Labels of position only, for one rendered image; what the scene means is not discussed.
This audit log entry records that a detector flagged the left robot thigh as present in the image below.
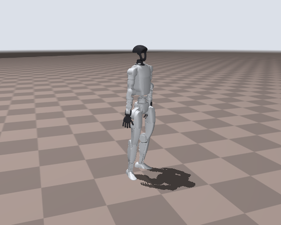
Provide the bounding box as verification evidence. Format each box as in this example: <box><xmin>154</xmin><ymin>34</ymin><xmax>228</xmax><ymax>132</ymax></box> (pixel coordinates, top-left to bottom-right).
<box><xmin>139</xmin><ymin>105</ymin><xmax>155</xmax><ymax>143</ymax></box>

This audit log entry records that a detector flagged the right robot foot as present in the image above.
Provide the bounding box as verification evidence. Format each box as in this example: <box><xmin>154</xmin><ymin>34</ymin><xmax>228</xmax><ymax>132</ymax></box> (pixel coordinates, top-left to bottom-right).
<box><xmin>126</xmin><ymin>169</ymin><xmax>137</xmax><ymax>180</ymax></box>

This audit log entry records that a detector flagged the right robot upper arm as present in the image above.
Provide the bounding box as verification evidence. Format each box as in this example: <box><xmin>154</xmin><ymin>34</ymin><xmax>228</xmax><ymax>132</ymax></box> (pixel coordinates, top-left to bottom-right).
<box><xmin>127</xmin><ymin>67</ymin><xmax>137</xmax><ymax>96</ymax></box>

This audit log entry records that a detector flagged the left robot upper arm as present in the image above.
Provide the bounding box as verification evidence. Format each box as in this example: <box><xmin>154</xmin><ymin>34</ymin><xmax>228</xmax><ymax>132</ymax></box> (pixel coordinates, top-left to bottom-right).
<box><xmin>149</xmin><ymin>65</ymin><xmax>154</xmax><ymax>90</ymax></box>

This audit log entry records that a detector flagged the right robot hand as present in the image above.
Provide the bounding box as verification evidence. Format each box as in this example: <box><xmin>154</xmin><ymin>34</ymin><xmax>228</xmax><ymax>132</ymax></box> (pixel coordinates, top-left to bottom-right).
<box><xmin>122</xmin><ymin>110</ymin><xmax>133</xmax><ymax>128</ymax></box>

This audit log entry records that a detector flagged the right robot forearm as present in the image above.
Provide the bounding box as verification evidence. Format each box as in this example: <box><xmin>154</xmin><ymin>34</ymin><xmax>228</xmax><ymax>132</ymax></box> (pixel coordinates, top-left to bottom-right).
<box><xmin>126</xmin><ymin>89</ymin><xmax>133</xmax><ymax>114</ymax></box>

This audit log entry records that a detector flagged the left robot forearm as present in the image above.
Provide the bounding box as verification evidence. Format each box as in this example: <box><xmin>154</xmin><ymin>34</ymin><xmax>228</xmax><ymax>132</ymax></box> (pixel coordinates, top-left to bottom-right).
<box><xmin>146</xmin><ymin>89</ymin><xmax>153</xmax><ymax>105</ymax></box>

